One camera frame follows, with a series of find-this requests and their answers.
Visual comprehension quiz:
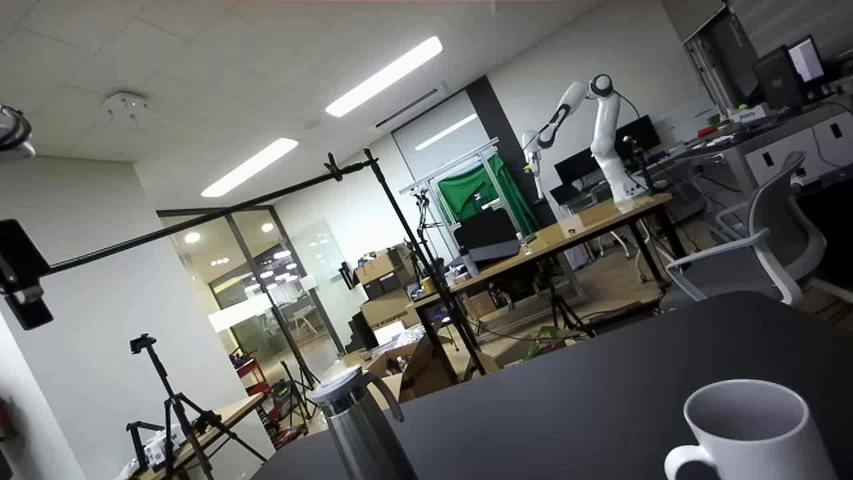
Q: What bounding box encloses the coiled cable bundle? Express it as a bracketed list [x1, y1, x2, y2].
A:
[0, 103, 38, 163]

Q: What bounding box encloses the black upright light stand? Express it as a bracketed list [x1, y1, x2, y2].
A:
[359, 147, 487, 378]

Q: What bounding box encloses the black tripod with camera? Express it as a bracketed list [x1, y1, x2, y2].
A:
[123, 331, 270, 480]

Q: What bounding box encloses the black box on workbench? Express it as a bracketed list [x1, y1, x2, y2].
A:
[458, 208, 524, 267]

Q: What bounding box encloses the silver flask with lid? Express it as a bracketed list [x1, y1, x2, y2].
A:
[308, 362, 419, 480]

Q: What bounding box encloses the black clamp-mounted device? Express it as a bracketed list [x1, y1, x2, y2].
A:
[0, 219, 55, 334]

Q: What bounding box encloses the cardboard box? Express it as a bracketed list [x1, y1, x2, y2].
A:
[354, 250, 399, 288]

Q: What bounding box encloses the green cloth backdrop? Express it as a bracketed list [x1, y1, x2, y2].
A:
[435, 155, 540, 240]

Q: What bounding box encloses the black monitor beside robot arm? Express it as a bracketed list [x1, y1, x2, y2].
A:
[611, 115, 667, 168]

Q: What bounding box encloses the white drawer cabinet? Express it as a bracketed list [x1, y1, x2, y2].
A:
[740, 108, 853, 188]

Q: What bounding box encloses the long ceiling light panel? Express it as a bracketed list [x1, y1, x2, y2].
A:
[196, 135, 300, 200]
[322, 35, 446, 119]

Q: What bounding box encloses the white ceramic mug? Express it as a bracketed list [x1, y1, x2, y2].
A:
[661, 375, 840, 480]

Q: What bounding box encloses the white grey office chair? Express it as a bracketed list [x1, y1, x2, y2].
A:
[661, 150, 853, 308]

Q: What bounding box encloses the round ceiling smoke detector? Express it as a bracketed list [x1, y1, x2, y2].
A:
[100, 88, 151, 122]

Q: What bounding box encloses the long wooden workbench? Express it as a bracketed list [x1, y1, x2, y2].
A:
[411, 188, 679, 378]

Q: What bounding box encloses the black boom pole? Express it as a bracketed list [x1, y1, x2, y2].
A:
[38, 151, 379, 274]

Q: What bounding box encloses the glass door with black frame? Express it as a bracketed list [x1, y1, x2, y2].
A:
[156, 206, 346, 387]

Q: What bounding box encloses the lit computer monitor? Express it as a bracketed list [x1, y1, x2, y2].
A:
[783, 32, 828, 88]

